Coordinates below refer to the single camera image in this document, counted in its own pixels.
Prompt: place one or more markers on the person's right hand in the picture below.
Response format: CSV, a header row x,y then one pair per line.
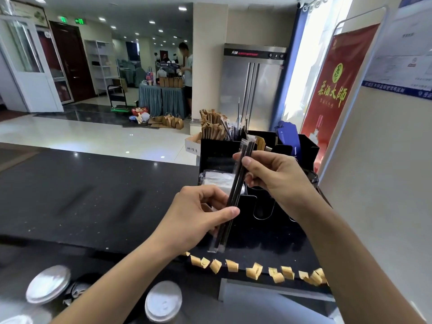
x,y
280,178

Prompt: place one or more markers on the person's left hand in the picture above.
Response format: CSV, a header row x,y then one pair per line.
x,y
192,216

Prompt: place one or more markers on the black straw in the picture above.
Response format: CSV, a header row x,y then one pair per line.
x,y
236,189
230,195

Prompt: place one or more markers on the group of lidded coffee cups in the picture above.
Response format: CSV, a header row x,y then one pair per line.
x,y
47,283

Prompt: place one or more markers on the person's right forearm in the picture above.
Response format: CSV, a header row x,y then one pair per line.
x,y
358,266

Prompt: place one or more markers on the person's left forearm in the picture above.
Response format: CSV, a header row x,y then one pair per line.
x,y
108,286

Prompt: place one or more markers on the tan paper sleeve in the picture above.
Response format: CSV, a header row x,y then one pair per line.
x,y
260,143

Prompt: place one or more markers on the blue plastic chair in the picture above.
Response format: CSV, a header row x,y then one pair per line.
x,y
287,135

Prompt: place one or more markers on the plastic wrapped white pack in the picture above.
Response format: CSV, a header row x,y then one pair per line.
x,y
219,180

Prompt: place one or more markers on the black acrylic organizer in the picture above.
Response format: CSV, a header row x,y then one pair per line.
x,y
270,232

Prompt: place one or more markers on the row of tan tape strips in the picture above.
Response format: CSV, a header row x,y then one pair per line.
x,y
231,266

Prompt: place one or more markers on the white box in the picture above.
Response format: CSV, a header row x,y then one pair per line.
x,y
192,146

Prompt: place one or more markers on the bundle of brown wrapped sticks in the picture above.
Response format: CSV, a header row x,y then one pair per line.
x,y
212,128

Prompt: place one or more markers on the stainless steel refrigerator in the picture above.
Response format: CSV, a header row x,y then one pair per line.
x,y
253,91

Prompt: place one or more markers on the red banner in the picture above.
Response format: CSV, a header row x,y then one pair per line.
x,y
337,91

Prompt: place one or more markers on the blue window curtain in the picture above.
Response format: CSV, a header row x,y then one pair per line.
x,y
287,64

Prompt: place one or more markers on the blue skirted table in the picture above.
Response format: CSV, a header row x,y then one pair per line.
x,y
162,101

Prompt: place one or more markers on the white window curtain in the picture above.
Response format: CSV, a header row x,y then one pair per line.
x,y
317,50

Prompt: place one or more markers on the black trolley cart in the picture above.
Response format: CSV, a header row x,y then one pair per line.
x,y
118,94

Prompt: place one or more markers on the white shelving unit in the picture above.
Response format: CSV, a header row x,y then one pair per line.
x,y
101,64

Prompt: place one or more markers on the dark brown door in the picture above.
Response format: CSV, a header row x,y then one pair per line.
x,y
71,64

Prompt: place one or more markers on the white door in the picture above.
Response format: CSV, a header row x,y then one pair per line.
x,y
30,70

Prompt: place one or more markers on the green exit sign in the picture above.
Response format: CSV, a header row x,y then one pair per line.
x,y
79,21

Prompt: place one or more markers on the white wall poster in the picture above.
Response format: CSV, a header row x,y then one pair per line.
x,y
405,57

